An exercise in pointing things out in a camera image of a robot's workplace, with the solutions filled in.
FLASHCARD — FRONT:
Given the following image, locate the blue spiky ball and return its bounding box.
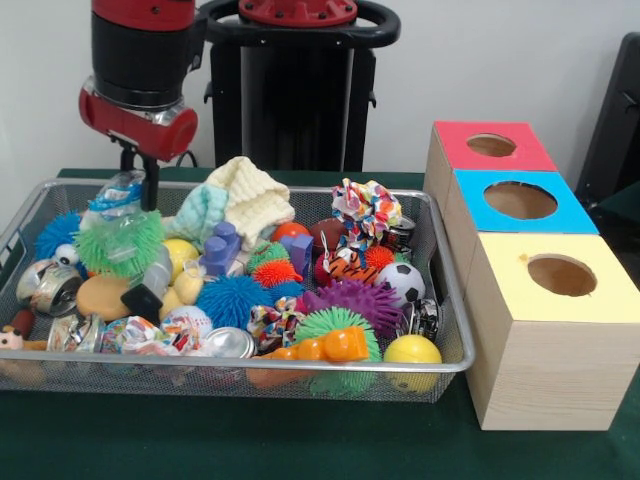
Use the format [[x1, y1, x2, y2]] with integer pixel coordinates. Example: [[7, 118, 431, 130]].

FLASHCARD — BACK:
[[196, 273, 274, 331]]

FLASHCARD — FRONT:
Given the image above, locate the wooden box with three holes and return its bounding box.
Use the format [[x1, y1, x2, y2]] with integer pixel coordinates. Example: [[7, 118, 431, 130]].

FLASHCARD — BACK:
[[422, 119, 640, 432]]

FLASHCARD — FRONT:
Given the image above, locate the clear plastic bottle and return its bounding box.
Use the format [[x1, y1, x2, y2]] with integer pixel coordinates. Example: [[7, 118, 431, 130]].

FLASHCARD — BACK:
[[82, 168, 151, 222]]

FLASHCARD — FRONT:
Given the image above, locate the cream knitted cloth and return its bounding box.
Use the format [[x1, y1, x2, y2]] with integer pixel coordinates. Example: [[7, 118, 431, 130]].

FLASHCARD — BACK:
[[205, 155, 296, 251]]

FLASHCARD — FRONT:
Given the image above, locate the silver toy robot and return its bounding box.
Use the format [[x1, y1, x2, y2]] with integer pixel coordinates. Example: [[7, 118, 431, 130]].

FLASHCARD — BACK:
[[119, 244, 175, 315]]

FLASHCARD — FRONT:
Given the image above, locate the yellow ball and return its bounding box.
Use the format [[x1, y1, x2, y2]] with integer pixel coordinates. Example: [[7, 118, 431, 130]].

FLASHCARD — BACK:
[[383, 334, 444, 395]]

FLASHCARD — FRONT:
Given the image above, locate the purple spiky ball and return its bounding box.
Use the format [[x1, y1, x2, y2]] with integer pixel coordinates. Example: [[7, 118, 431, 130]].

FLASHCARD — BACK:
[[302, 278, 406, 341]]

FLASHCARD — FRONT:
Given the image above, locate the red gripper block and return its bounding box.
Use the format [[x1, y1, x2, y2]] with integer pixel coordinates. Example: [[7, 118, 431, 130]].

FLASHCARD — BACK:
[[78, 88, 200, 212]]

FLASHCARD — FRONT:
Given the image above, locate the black flat panel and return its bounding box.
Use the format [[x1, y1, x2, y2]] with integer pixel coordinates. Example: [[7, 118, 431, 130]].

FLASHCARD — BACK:
[[574, 32, 640, 204]]

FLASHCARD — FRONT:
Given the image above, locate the small soccer ball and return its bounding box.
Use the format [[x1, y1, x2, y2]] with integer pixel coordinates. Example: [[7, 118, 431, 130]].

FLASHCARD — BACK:
[[373, 262, 427, 307]]

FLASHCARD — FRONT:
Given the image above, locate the dark green tablecloth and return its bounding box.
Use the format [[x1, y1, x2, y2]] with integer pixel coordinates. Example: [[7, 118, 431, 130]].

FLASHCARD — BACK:
[[597, 180, 640, 239], [0, 167, 640, 480]]

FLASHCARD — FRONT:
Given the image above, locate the green spiky ball with eyes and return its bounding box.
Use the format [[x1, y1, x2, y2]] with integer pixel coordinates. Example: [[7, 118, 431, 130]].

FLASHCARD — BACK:
[[73, 209, 167, 280]]

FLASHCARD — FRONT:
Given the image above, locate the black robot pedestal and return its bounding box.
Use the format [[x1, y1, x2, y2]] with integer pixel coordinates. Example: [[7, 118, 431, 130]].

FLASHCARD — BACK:
[[193, 0, 401, 174]]

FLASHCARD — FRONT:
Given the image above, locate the orange toy block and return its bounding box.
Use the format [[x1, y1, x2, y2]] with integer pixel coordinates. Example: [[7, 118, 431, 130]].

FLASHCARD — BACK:
[[257, 325, 371, 362]]

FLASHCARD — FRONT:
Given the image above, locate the clear mesh bin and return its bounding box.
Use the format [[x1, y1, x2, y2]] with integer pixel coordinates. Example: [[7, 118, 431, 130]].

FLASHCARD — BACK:
[[0, 178, 476, 405]]

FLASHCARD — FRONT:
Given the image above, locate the colourful patterned cloth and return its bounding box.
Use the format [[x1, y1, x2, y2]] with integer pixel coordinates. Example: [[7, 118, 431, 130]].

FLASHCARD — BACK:
[[329, 178, 404, 249]]

